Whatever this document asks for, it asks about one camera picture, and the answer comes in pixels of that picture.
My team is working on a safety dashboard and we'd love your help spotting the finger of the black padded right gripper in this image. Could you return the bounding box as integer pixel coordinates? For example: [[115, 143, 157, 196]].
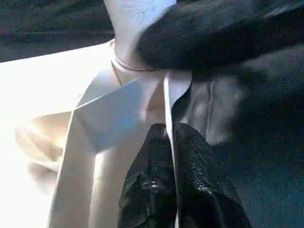
[[136, 0, 304, 71]]

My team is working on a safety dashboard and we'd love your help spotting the black work mat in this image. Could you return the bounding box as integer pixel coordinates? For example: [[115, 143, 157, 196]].
[[0, 0, 304, 228]]

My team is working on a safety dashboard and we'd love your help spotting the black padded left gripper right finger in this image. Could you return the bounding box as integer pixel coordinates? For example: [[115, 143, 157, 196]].
[[173, 122, 252, 228]]

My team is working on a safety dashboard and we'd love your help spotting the white plastic table top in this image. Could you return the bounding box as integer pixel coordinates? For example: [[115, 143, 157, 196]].
[[0, 40, 194, 228]]

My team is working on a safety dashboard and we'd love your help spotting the white plastic table leg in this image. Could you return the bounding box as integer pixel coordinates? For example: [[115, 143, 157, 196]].
[[103, 0, 178, 73]]

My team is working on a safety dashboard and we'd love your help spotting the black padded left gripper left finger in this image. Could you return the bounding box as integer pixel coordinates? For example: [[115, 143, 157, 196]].
[[117, 123, 178, 228]]

